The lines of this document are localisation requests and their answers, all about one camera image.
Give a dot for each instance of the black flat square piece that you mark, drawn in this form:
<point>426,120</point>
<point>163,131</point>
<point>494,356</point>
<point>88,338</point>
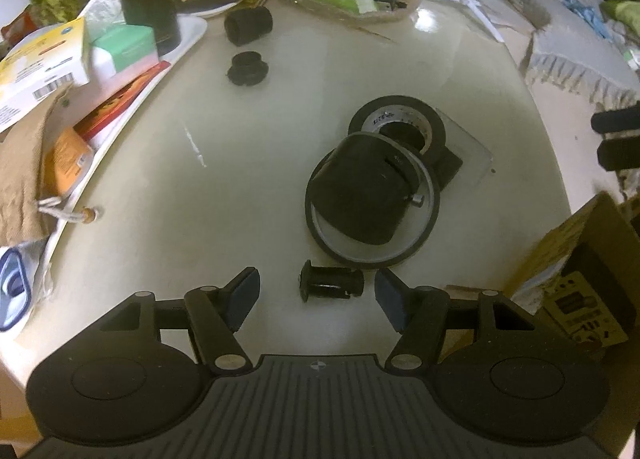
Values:
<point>447,168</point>

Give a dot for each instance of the orange packet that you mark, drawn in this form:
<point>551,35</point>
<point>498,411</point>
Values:
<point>67,159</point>

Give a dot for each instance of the blue rimmed container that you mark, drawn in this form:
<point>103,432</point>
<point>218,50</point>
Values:
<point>12,289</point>

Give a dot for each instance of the white tray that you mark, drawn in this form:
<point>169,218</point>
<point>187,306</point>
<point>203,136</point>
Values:
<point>189,34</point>

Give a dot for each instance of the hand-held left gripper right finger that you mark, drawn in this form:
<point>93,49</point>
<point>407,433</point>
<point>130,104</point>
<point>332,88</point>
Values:
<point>391,301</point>

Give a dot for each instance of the grey fringed rug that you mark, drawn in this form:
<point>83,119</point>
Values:
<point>570,59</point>

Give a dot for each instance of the black cylinder part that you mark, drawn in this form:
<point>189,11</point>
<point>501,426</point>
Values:
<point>248,25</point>

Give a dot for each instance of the red booklet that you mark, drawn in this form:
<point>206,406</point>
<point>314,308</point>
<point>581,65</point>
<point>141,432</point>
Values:
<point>117,104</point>

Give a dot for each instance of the small black flanged pin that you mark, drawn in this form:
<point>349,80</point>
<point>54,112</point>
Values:
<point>330,284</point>

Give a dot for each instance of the cardboard box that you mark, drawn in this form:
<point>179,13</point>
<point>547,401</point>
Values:
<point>590,249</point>

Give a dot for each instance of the black rounded block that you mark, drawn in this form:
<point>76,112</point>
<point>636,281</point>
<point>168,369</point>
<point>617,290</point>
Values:
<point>357,191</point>

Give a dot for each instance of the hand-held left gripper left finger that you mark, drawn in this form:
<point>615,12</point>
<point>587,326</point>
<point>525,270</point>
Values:
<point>245,295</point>

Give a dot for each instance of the yellow and white box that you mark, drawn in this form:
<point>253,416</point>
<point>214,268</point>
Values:
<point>40,64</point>

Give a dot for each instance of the mint green box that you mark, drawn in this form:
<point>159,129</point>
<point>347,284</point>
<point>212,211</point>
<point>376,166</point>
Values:
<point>127,46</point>

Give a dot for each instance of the black tape roll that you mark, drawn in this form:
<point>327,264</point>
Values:
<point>400,111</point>

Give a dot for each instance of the brown cloth pouch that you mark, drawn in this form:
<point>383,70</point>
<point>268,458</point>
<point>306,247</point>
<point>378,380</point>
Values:
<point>25,174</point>

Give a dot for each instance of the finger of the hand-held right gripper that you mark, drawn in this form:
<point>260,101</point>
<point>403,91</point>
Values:
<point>620,153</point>
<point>617,120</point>

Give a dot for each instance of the clear plastic plate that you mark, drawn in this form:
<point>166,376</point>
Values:
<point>470,151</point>

